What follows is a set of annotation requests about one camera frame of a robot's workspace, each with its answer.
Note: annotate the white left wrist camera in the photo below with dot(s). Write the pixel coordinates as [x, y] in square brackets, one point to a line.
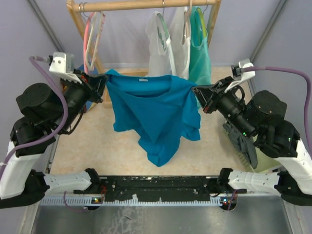
[62, 63]

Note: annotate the green hanger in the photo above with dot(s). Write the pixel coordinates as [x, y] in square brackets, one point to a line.
[162, 31]

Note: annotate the wooden hanger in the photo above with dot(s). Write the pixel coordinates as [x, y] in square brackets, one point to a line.
[187, 24]

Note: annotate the teal t-shirt on hanger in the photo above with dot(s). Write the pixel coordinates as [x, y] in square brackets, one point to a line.
[200, 65]

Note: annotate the pink hanger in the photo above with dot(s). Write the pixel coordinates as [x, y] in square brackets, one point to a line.
[87, 39]

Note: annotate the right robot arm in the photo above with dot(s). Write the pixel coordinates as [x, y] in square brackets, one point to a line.
[262, 117]

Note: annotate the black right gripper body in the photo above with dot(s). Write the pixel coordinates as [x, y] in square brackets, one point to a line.
[223, 100]

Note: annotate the white toothed cable strip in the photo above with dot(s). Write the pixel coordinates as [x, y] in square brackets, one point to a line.
[94, 201]

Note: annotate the blue t-shirt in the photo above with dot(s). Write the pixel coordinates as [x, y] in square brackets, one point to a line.
[160, 109]

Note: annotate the light green perforated basket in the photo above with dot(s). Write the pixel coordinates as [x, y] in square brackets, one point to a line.
[265, 163]

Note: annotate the white t-shirt on green hanger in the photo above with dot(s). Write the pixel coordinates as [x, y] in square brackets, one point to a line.
[160, 63]

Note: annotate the yellow hanger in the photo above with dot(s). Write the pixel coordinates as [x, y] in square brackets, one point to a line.
[202, 27]

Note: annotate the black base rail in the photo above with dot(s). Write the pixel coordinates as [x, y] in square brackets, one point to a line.
[153, 188]

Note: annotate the grey t-shirt in basket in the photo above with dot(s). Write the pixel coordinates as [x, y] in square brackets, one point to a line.
[243, 145]

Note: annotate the white t-shirt on wooden hanger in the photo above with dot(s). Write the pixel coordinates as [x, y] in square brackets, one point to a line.
[181, 48]

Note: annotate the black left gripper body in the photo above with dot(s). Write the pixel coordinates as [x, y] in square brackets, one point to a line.
[77, 93]

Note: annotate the cream hanger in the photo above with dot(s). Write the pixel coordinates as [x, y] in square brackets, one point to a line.
[93, 40]

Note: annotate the light blue striped cloth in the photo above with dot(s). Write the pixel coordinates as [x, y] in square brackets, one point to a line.
[88, 105]

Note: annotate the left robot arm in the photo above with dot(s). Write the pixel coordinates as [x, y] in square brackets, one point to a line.
[43, 113]

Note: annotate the wooden clothes rack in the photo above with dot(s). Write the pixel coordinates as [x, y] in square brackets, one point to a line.
[124, 45]

